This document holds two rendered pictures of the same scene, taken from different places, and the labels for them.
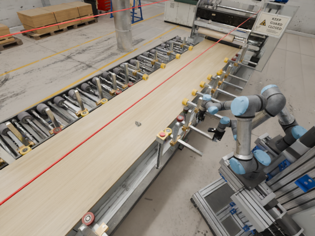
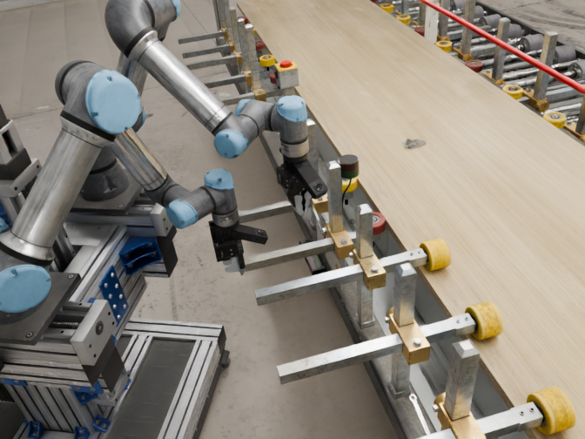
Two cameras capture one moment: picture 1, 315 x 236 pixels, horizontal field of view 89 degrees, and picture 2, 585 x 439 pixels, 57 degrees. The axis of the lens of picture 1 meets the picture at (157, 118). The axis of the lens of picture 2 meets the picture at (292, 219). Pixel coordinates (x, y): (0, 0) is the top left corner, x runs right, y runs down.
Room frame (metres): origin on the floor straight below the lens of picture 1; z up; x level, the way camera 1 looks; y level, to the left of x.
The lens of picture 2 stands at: (2.07, -1.35, 1.93)
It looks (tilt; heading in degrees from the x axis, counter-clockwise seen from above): 37 degrees down; 136
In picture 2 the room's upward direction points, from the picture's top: 6 degrees counter-clockwise
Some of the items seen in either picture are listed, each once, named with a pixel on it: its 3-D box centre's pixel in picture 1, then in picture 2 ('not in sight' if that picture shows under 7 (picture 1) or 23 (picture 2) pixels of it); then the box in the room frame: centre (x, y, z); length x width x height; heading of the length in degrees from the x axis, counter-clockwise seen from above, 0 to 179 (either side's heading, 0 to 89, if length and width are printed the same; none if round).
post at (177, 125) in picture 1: (174, 138); (312, 182); (0.99, -0.19, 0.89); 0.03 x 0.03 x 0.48; 57
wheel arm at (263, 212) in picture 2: (183, 143); (292, 205); (0.97, -0.29, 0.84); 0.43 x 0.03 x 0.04; 57
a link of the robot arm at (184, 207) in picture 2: (235, 125); (186, 205); (1.03, -0.73, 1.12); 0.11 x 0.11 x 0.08; 87
